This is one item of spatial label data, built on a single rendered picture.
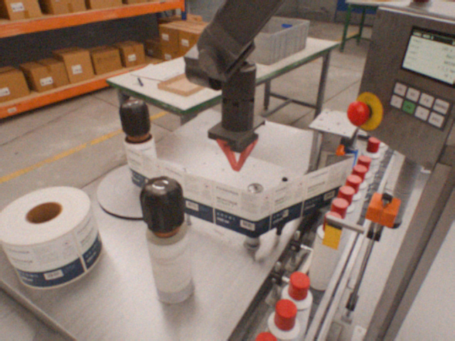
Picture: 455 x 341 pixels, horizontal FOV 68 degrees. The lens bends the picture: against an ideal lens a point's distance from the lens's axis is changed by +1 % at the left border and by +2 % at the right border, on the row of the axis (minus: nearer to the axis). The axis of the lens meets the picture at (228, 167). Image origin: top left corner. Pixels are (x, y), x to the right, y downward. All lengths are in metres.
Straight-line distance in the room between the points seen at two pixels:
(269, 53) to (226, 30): 2.10
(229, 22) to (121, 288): 0.64
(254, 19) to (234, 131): 0.21
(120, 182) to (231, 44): 0.78
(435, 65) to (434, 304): 0.64
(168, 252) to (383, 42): 0.51
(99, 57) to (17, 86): 0.98
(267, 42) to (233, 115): 1.99
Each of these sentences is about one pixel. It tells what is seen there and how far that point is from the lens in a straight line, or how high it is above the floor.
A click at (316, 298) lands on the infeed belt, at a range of 0.84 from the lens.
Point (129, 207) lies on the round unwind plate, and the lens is 1.05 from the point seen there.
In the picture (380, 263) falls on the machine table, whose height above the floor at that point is 0.83.
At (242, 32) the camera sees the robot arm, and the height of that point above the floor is 1.45.
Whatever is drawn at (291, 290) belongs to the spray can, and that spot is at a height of 1.07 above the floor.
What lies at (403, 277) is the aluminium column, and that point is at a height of 1.08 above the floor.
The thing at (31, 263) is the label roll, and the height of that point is 0.97.
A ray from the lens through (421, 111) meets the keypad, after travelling 0.51.
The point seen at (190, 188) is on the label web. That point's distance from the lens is 0.88.
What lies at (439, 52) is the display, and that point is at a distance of 0.49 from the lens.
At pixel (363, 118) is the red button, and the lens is 0.55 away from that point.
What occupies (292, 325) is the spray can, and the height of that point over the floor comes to 1.06.
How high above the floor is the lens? 1.54
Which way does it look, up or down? 34 degrees down
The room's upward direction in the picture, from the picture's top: straight up
